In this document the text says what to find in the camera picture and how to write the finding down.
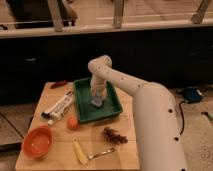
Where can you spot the white railing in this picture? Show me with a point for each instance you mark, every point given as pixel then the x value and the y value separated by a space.
pixel 35 18

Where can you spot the red marker pen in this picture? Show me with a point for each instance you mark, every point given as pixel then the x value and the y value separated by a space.
pixel 58 84

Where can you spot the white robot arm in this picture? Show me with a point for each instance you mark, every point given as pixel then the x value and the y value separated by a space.
pixel 157 135

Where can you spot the orange bowl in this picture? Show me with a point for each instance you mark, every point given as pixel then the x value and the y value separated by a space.
pixel 37 142

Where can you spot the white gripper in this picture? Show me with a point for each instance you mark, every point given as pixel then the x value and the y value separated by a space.
pixel 98 86

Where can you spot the blue device on floor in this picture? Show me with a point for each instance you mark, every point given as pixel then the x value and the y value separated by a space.
pixel 192 95

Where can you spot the white toothpaste tube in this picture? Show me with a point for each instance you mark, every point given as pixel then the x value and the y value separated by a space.
pixel 58 110

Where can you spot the orange fruit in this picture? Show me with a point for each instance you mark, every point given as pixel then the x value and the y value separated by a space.
pixel 72 123

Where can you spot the yellow banana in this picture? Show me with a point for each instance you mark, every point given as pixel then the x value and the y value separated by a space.
pixel 82 157

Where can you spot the metal spoon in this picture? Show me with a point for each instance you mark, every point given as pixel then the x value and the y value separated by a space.
pixel 110 150

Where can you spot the green plastic tray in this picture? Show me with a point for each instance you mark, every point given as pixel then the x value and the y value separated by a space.
pixel 86 111

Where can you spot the bunch of dark grapes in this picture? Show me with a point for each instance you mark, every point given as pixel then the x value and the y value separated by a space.
pixel 112 136

